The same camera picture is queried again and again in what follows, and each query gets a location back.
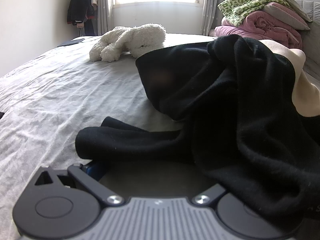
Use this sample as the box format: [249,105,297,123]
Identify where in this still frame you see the pink folded quilt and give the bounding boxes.
[214,10,310,49]

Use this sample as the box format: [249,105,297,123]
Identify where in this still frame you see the green patterned cloth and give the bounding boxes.
[218,0,300,27]

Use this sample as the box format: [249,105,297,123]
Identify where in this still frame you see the hanging dark jacket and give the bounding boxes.
[67,0,97,28]

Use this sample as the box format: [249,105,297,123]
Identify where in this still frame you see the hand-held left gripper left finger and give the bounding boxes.
[34,163,125,207]

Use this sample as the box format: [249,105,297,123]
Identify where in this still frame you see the grey padded headboard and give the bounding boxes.
[292,0,320,80]

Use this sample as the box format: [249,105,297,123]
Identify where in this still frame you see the grey pillow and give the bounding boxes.
[252,0,313,30]

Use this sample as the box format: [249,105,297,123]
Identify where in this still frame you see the dark tablet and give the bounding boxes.
[57,38,85,47]

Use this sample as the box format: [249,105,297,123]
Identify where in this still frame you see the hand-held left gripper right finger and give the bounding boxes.
[191,184,228,207]

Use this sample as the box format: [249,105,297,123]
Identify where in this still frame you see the white plush dog toy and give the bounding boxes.
[89,24,167,62]

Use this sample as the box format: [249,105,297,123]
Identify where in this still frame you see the black sweatshirt with beige lining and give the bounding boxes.
[75,34,320,220]

